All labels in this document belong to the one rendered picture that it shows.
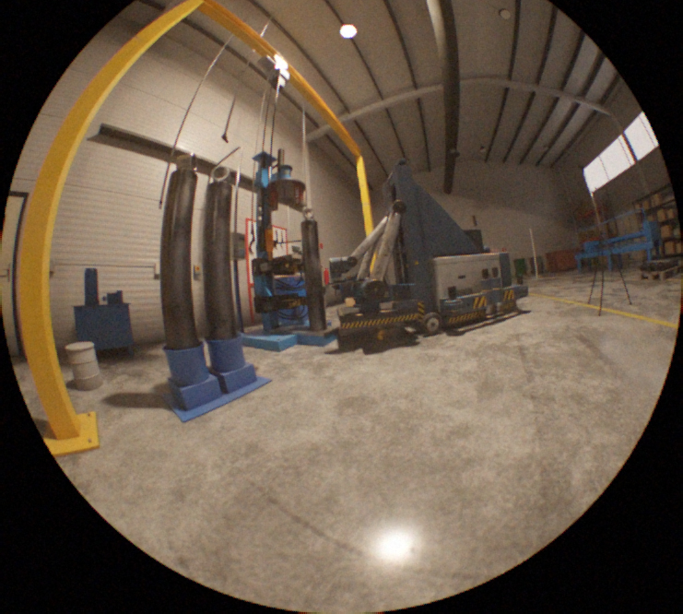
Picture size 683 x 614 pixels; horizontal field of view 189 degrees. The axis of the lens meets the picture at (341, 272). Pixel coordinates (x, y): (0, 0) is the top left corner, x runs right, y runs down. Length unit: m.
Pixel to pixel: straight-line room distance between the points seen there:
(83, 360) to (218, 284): 1.39
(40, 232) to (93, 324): 1.82
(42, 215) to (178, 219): 0.88
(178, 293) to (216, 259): 0.36
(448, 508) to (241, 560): 0.56
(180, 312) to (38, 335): 0.89
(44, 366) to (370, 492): 1.42
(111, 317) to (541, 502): 3.38
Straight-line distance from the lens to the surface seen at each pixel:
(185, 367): 1.32
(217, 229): 1.48
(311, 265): 2.41
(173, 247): 1.32
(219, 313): 1.42
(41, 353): 1.34
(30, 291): 1.33
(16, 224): 4.23
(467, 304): 2.37
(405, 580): 0.66
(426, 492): 0.77
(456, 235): 2.69
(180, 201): 1.41
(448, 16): 5.57
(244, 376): 1.54
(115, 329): 2.98
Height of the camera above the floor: 0.66
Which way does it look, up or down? 4 degrees up
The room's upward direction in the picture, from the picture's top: 6 degrees counter-clockwise
